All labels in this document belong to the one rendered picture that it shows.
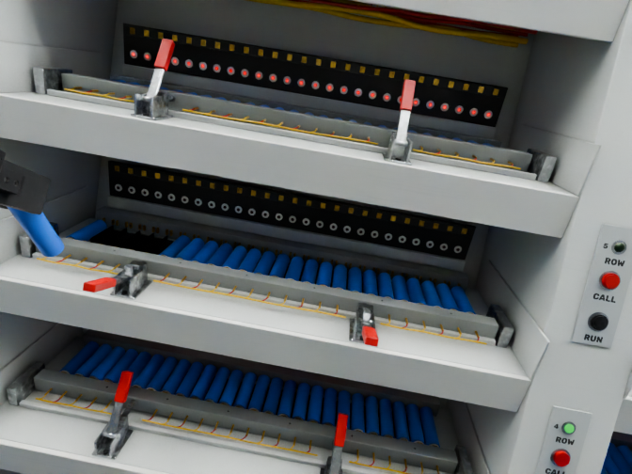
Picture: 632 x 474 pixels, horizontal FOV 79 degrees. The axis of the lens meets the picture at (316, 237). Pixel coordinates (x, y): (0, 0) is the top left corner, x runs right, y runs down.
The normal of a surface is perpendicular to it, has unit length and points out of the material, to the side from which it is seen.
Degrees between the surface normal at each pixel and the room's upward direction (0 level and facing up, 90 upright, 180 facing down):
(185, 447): 16
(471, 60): 90
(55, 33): 90
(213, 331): 106
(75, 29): 90
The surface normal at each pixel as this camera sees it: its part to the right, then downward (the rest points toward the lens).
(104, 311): -0.10, 0.37
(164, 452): 0.15, -0.91
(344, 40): -0.05, 0.11
